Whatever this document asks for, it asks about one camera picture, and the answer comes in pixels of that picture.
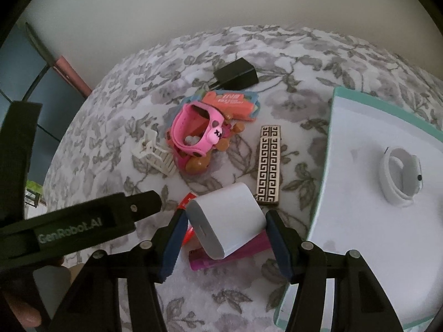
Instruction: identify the toy figure with brown feet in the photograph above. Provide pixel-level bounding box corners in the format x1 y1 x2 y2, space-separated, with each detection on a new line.
176 118 245 174

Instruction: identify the person's left hand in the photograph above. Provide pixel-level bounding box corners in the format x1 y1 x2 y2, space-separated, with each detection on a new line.
0 268 49 329

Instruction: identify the magenta flat box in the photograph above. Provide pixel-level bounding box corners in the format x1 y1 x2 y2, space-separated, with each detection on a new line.
189 232 272 271

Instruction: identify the white smartwatch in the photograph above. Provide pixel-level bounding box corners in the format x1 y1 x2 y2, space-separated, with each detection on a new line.
379 146 424 209

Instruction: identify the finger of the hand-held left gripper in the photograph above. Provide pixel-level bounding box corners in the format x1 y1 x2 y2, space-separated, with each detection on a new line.
0 100 43 227
123 190 163 224

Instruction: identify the dark blue cabinet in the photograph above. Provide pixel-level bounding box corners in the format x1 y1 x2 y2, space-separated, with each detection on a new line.
0 22 92 215

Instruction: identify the coral plastic clip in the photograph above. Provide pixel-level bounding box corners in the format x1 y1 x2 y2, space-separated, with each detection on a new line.
202 92 257 122

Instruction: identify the black gold patterned bar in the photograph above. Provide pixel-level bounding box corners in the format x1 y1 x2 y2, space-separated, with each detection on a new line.
255 124 283 209

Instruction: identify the white charger block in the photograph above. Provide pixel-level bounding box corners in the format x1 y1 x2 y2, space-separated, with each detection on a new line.
186 181 269 260

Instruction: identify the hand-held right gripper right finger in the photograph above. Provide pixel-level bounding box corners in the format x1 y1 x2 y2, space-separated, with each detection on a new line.
265 209 404 332

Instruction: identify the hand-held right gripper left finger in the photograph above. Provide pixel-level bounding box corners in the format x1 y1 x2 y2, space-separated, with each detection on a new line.
50 210 189 332

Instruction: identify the white tray with teal rim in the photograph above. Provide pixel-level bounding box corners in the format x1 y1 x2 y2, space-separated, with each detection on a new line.
273 86 443 332

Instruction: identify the pink wooden strip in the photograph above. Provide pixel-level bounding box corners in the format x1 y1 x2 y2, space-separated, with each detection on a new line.
52 55 94 99

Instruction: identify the grey floral blanket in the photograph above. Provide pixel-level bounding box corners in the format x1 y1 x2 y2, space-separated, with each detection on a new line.
42 24 443 332

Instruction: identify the green object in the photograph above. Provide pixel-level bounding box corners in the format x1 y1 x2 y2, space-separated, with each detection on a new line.
25 179 44 209

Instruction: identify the pink toy watch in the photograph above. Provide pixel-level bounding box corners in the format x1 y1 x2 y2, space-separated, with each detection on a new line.
171 102 226 158

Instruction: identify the white hair claw clip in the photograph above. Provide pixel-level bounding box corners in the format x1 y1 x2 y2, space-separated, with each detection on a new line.
132 126 177 177

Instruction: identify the red small packet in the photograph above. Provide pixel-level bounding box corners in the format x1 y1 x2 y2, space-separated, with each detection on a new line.
176 193 199 250

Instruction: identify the black charger block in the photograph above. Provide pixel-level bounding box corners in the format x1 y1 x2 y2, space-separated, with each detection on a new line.
208 58 260 91

